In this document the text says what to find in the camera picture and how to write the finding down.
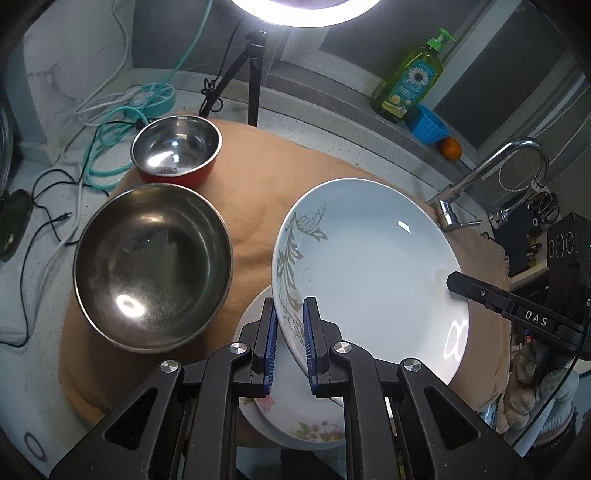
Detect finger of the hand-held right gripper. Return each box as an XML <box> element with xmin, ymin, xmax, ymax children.
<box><xmin>446</xmin><ymin>271</ymin><xmax>515</xmax><ymax>319</ymax></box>

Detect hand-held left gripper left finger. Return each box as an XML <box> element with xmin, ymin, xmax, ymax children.
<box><xmin>48</xmin><ymin>298</ymin><xmax>280</xmax><ymax>480</ymax></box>

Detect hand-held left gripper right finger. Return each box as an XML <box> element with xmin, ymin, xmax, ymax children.
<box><xmin>302</xmin><ymin>296</ymin><xmax>539</xmax><ymax>480</ymax></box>

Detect large floral plate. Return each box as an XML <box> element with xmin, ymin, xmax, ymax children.
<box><xmin>238</xmin><ymin>284</ymin><xmax>347</xmax><ymax>450</ymax></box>

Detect white plate grey leaf print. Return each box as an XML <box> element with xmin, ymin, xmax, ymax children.
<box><xmin>271</xmin><ymin>178</ymin><xmax>471</xmax><ymax>387</ymax></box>

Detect large steel bowl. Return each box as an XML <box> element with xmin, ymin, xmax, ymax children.
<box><xmin>72</xmin><ymin>183</ymin><xmax>234</xmax><ymax>354</ymax></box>

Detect small red steel bowl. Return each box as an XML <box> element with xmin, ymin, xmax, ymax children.
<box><xmin>130</xmin><ymin>115</ymin><xmax>222</xmax><ymax>188</ymax></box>

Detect person's right hand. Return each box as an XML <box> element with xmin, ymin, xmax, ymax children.
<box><xmin>501</xmin><ymin>339</ymin><xmax>580</xmax><ymax>435</ymax></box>

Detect black knife block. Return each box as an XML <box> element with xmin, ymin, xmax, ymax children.
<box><xmin>496</xmin><ymin>203</ymin><xmax>550</xmax><ymax>278</ymax></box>

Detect black scissors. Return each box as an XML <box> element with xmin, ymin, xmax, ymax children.
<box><xmin>526</xmin><ymin>191</ymin><xmax>560</xmax><ymax>227</ymax></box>

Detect chrome faucet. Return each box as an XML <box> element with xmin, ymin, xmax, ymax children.
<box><xmin>426</xmin><ymin>137</ymin><xmax>548</xmax><ymax>233</ymax></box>

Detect tan towel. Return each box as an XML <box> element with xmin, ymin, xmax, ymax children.
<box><xmin>58</xmin><ymin>113</ymin><xmax>511</xmax><ymax>450</ymax></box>

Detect orange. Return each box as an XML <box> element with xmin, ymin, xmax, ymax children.
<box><xmin>438</xmin><ymin>137</ymin><xmax>462</xmax><ymax>161</ymax></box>

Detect blue fluted cup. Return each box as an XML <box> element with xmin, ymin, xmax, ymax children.
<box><xmin>406</xmin><ymin>104</ymin><xmax>450</xmax><ymax>147</ymax></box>

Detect green dish soap bottle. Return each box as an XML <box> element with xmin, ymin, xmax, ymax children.
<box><xmin>370</xmin><ymin>28</ymin><xmax>458</xmax><ymax>123</ymax></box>

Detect black tripod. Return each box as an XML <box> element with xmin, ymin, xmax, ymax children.
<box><xmin>199</xmin><ymin>30</ymin><xmax>269</xmax><ymax>127</ymax></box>

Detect dark green leaf dish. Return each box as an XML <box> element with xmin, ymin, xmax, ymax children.
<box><xmin>0</xmin><ymin>189</ymin><xmax>33</xmax><ymax>263</ymax></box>

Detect steel pot lid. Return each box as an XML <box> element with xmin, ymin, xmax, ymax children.
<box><xmin>0</xmin><ymin>92</ymin><xmax>21</xmax><ymax>185</ymax></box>

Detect teal power strip with cable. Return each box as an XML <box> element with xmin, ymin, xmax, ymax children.
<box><xmin>85</xmin><ymin>0</ymin><xmax>215</xmax><ymax>190</ymax></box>

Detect black cable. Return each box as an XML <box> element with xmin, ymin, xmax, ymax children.
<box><xmin>0</xmin><ymin>168</ymin><xmax>86</xmax><ymax>349</ymax></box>

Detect white cable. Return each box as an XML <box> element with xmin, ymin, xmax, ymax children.
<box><xmin>74</xmin><ymin>0</ymin><xmax>153</xmax><ymax>125</ymax></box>

